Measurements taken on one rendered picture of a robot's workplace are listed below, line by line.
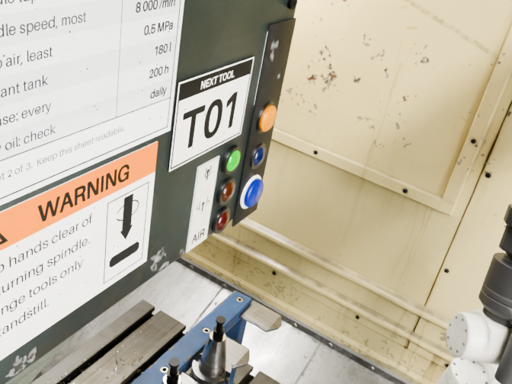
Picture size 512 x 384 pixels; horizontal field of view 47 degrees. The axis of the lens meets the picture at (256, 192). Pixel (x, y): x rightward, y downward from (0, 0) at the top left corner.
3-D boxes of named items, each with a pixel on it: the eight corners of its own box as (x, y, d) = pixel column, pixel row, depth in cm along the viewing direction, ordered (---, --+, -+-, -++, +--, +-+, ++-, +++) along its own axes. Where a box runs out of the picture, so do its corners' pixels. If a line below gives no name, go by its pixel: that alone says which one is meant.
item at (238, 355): (254, 355, 99) (255, 352, 99) (238, 374, 95) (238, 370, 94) (221, 334, 102) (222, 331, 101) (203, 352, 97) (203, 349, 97)
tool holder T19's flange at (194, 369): (206, 356, 98) (208, 345, 97) (235, 375, 96) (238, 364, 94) (183, 379, 93) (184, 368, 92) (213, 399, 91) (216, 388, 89)
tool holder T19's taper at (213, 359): (209, 351, 96) (214, 321, 92) (231, 365, 94) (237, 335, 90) (192, 367, 92) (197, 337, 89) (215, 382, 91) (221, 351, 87)
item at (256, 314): (286, 321, 107) (286, 317, 107) (271, 337, 103) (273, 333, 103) (254, 302, 110) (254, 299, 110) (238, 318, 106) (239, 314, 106)
